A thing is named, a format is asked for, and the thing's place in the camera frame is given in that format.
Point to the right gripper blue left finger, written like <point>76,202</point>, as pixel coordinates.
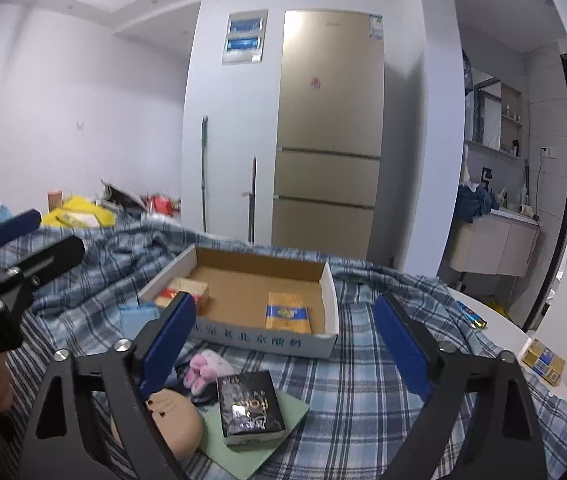
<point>64,439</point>

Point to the gold three-door refrigerator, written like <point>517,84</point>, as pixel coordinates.
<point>329,132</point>

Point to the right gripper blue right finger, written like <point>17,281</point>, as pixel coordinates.
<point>503,440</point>

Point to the grey folded bag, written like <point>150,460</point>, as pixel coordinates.
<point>121,200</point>

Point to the blue lighter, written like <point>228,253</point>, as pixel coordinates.
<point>475,320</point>

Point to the bathroom wall shelf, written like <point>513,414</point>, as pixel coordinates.
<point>493,115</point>

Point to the blue tissue pack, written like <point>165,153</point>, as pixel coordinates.
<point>134,317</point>

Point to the wall electrical panel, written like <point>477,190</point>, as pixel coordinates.
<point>245,37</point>

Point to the red white cigarette pack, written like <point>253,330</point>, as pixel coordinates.
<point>200,291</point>

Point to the blue plaid cloth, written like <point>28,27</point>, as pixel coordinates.
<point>360,410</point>

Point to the red snack bag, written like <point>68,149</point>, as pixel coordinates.
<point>161,204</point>

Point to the yellow cigarette pack on table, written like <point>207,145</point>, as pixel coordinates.
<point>544,362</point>

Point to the yellow plastic bag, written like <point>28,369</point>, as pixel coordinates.
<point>77,212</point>

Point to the blue clothes pile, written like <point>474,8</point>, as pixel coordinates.
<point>474,201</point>

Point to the shallow cardboard box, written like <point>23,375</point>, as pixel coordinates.
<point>240,285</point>

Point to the beige bathroom vanity cabinet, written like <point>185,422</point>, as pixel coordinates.
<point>499,243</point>

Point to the beige round plush cushion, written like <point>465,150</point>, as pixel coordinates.
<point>179,422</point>

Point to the yellow blue cigarette pack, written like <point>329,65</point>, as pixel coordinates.
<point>288,313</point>

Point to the grey mop handle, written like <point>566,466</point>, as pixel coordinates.
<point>204,145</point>

